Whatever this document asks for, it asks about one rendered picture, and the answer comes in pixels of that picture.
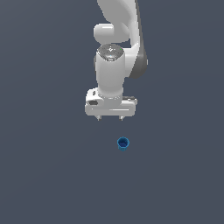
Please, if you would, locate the small blue cup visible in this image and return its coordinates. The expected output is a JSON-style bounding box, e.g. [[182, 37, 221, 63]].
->
[[116, 136, 130, 152]]

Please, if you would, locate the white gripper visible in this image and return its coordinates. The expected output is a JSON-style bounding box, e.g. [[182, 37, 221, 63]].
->
[[84, 87, 138, 122]]

